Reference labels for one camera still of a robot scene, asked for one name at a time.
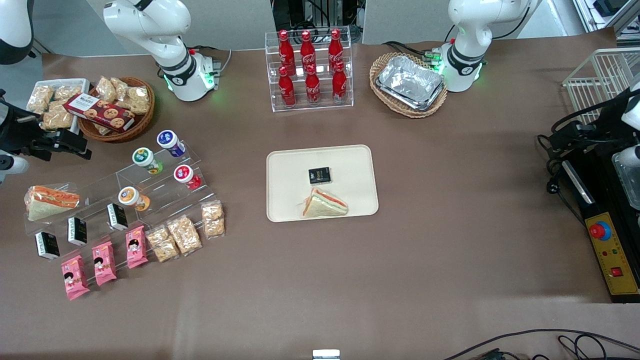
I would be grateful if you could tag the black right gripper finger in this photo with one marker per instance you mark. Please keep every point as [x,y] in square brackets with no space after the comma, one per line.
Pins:
[75,153]
[67,140]

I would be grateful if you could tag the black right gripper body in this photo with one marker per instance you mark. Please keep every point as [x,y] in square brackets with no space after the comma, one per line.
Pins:
[19,133]

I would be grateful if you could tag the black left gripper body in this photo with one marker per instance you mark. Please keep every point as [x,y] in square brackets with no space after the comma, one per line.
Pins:
[606,121]

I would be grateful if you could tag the green gum bottle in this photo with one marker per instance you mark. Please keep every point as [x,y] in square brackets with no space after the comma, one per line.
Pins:
[145,159]

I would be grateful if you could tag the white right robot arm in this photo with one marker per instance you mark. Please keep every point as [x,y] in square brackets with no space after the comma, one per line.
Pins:
[150,25]

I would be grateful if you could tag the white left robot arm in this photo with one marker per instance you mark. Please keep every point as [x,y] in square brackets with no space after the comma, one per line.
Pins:
[470,30]

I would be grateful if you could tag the white rectangular snack tray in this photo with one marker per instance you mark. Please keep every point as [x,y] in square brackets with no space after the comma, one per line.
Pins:
[80,82]

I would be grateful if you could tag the orange gum bottle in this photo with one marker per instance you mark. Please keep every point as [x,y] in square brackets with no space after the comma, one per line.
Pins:
[131,197]

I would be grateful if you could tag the black gum pack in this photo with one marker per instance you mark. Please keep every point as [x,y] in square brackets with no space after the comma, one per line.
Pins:
[117,217]
[319,175]
[47,246]
[77,231]

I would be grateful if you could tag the blue gum bottle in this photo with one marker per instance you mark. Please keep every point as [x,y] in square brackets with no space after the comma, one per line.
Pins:
[169,141]

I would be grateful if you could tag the red gum bottle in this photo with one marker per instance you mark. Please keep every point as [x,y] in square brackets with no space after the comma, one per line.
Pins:
[185,175]

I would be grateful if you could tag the beige plastic tray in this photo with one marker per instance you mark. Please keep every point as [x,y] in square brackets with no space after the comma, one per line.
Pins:
[350,170]

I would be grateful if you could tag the clear bag of crackers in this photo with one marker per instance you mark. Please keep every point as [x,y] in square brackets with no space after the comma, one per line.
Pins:
[121,87]
[102,129]
[40,97]
[137,100]
[106,89]
[184,235]
[213,219]
[67,92]
[59,117]
[162,244]

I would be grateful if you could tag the dark red cookie box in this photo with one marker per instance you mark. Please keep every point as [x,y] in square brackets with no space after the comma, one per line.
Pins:
[100,112]

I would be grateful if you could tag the wrapped triangle sandwich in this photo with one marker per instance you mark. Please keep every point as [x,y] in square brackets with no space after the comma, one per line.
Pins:
[324,206]
[50,202]

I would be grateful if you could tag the brown wicker basket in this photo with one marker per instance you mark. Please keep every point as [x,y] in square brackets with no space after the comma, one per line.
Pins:
[135,125]

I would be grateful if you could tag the clear acrylic tiered display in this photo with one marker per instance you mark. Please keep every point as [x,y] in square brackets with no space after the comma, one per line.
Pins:
[165,197]

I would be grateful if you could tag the red emergency stop button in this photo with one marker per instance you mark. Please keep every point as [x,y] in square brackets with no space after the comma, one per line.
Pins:
[599,230]

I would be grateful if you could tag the pink snack packet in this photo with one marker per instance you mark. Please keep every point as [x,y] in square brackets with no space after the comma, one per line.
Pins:
[75,277]
[104,263]
[136,247]

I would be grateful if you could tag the black and yellow control box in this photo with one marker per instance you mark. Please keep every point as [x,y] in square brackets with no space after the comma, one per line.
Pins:
[612,260]

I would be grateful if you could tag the stacked aluminium foil trays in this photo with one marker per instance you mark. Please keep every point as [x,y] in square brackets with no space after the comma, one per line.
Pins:
[410,82]

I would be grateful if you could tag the light wicker basket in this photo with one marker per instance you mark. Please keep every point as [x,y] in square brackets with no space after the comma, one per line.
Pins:
[395,111]

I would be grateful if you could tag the red cola bottle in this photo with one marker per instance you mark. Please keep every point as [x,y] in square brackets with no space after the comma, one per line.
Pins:
[308,50]
[313,89]
[287,90]
[335,49]
[339,86]
[286,50]

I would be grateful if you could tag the clear acrylic bottle rack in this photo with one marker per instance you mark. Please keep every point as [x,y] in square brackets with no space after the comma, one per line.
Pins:
[310,102]

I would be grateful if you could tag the black background equipment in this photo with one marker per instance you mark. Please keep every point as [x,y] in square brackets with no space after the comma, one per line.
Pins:
[315,15]

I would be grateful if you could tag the small white device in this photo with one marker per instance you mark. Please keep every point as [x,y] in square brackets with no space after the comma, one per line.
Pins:
[326,354]

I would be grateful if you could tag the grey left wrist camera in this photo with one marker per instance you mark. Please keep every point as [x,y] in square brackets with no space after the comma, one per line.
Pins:
[629,156]

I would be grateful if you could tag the aluminium frame shelf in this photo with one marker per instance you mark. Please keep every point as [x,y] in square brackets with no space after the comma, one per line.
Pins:
[610,15]

